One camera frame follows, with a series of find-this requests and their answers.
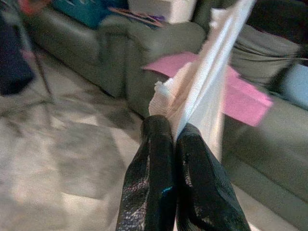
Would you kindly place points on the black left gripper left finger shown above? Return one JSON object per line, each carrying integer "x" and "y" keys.
{"x": 149, "y": 168}

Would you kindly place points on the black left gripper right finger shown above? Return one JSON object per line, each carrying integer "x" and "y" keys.
{"x": 204, "y": 180}

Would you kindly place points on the white garment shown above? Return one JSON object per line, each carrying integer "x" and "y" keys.
{"x": 216, "y": 48}

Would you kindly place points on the pink mat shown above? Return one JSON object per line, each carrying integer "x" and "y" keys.
{"x": 245, "y": 101}

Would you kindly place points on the grey green leather sofa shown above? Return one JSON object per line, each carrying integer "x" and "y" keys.
{"x": 108, "y": 60}

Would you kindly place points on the colourful book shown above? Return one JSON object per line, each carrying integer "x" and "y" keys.
{"x": 142, "y": 16}

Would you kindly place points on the blue plastic basket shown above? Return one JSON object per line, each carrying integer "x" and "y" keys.
{"x": 79, "y": 9}

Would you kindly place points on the dark navy garment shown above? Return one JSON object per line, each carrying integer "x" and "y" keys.
{"x": 12, "y": 60}

